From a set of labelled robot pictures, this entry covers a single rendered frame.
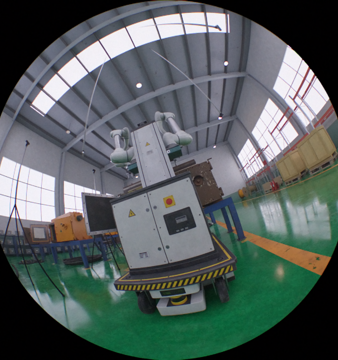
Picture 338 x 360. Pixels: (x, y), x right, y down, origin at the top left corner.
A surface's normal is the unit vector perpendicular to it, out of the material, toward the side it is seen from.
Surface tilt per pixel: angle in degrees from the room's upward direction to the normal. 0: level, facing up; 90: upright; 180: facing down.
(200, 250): 90
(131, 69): 180
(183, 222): 90
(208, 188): 90
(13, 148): 90
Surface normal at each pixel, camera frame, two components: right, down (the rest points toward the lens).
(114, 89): 0.30, 0.90
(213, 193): -0.24, -0.25
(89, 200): 0.84, -0.41
